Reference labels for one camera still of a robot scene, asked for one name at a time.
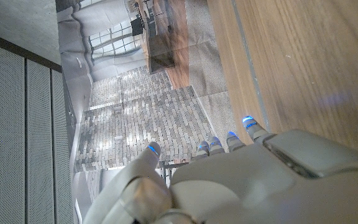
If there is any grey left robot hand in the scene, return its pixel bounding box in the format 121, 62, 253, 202
82, 115, 358, 224

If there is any printed office backdrop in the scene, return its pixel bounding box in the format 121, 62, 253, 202
55, 0, 248, 224

